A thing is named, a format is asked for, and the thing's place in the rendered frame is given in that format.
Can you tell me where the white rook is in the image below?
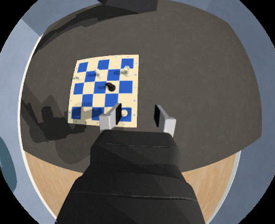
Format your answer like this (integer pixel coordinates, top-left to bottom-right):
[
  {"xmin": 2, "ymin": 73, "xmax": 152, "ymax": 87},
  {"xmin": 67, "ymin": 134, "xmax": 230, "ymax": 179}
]
[{"xmin": 124, "ymin": 66, "xmax": 132, "ymax": 77}]

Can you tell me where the blue and cream chessboard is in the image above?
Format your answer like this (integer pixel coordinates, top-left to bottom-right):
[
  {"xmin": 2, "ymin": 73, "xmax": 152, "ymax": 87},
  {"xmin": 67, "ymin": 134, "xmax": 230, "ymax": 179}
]
[{"xmin": 68, "ymin": 55, "xmax": 139, "ymax": 128}]

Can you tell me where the white bishop chess piece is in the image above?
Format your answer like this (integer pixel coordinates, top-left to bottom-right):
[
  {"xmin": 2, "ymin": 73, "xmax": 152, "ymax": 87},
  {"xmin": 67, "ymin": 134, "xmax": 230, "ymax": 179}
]
[{"xmin": 95, "ymin": 68, "xmax": 104, "ymax": 78}]

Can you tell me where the white pawn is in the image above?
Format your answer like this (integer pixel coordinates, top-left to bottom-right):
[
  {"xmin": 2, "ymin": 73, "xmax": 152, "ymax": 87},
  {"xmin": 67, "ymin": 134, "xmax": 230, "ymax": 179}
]
[
  {"xmin": 75, "ymin": 73, "xmax": 83, "ymax": 80},
  {"xmin": 122, "ymin": 110, "xmax": 128, "ymax": 116}
]

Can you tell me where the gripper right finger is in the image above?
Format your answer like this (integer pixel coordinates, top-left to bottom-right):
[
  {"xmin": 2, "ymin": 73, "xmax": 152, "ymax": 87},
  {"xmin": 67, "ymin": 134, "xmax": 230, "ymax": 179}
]
[{"xmin": 154, "ymin": 105, "xmax": 176, "ymax": 137}]

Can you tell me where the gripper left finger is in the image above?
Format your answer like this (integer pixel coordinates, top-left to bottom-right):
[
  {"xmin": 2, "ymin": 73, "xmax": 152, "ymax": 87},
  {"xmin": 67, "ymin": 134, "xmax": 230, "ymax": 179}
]
[{"xmin": 99, "ymin": 103, "xmax": 122, "ymax": 133}]

